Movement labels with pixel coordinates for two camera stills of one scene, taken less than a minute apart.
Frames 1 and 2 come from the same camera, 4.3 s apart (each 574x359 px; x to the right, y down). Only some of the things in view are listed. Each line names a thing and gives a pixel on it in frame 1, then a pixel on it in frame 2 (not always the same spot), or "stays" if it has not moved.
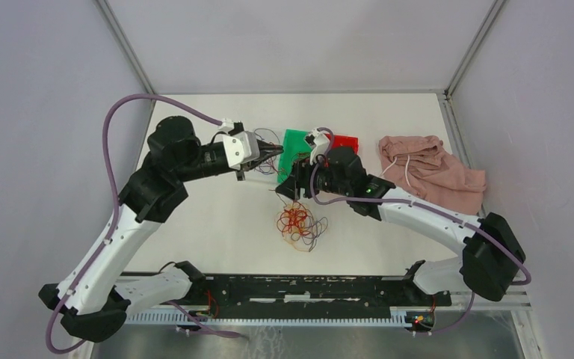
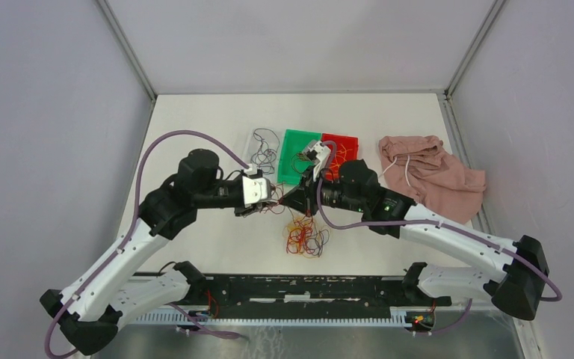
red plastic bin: x=345 y=141 stays
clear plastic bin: x=269 y=170 stays
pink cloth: x=418 y=164 stays
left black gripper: x=265 y=150 -> x=243 y=210
